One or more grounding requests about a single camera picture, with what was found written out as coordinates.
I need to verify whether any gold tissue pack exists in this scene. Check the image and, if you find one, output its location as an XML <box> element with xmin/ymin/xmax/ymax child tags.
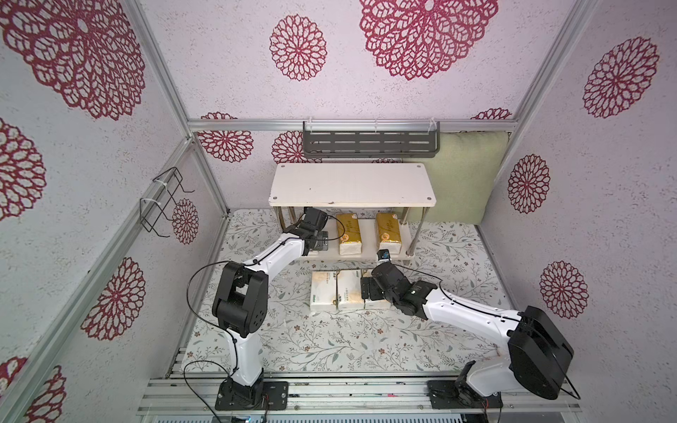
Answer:
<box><xmin>376</xmin><ymin>213</ymin><xmax>403</xmax><ymax>255</ymax></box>
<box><xmin>336</xmin><ymin>213</ymin><xmax>363</xmax><ymax>256</ymax></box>

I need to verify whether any white two-tier metal-legged shelf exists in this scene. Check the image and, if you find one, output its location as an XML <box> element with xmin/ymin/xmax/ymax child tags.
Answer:
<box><xmin>269</xmin><ymin>162</ymin><xmax>437</xmax><ymax>261</ymax></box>

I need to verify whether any grey wall-mounted metal rack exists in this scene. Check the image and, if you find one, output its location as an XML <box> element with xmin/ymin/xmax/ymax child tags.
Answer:
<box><xmin>301</xmin><ymin>122</ymin><xmax>441</xmax><ymax>160</ymax></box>

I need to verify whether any green fabric cushion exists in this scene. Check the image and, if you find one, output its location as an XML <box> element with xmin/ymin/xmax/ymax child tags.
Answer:
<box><xmin>404</xmin><ymin>131</ymin><xmax>509</xmax><ymax>225</ymax></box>

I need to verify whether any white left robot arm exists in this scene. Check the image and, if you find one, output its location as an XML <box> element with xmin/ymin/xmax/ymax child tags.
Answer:
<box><xmin>212</xmin><ymin>207</ymin><xmax>329</xmax><ymax>405</ymax></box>

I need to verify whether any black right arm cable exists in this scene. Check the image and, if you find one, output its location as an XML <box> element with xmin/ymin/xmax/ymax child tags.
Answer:
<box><xmin>390</xmin><ymin>262</ymin><xmax>582</xmax><ymax>401</ymax></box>

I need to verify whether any white tissue pack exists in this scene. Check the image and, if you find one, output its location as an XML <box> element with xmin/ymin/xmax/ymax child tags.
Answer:
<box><xmin>310</xmin><ymin>271</ymin><xmax>338</xmax><ymax>313</ymax></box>
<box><xmin>337</xmin><ymin>270</ymin><xmax>364</xmax><ymax>311</ymax></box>
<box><xmin>361</xmin><ymin>270</ymin><xmax>391</xmax><ymax>309</ymax></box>

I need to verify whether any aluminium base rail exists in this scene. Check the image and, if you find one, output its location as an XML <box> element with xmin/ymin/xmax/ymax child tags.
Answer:
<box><xmin>136</xmin><ymin>374</ymin><xmax>583</xmax><ymax>422</ymax></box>

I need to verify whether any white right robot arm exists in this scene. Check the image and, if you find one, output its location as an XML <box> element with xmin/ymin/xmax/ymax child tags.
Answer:
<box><xmin>362</xmin><ymin>260</ymin><xmax>580</xmax><ymax>400</ymax></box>

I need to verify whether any black wire wall rack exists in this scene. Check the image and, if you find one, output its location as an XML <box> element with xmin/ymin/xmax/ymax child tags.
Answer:
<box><xmin>139</xmin><ymin>167</ymin><xmax>194</xmax><ymax>238</ymax></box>

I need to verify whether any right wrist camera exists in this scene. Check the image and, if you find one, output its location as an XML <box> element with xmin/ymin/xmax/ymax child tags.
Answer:
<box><xmin>377</xmin><ymin>249</ymin><xmax>391</xmax><ymax>264</ymax></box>

